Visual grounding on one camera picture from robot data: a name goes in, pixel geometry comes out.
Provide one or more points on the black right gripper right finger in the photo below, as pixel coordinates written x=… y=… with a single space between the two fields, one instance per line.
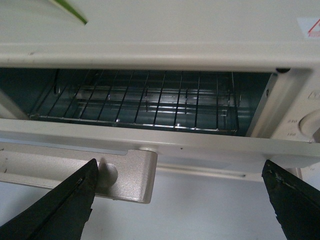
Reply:
x=296 y=203

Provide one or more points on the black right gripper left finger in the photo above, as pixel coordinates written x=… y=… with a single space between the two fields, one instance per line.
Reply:
x=59 y=215

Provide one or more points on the glass oven door with handle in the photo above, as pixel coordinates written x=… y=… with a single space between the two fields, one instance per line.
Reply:
x=43 y=154

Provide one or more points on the cream Toshiba toaster oven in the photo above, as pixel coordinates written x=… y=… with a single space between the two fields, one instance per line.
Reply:
x=202 y=35

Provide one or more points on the upper beige temperature knob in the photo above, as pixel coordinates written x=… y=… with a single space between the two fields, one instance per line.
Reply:
x=309 y=126

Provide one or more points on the green striped spider plant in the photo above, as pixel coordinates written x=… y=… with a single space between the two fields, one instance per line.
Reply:
x=66 y=6

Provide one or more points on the metal wire oven rack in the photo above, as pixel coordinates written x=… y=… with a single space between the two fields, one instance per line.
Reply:
x=186 y=101

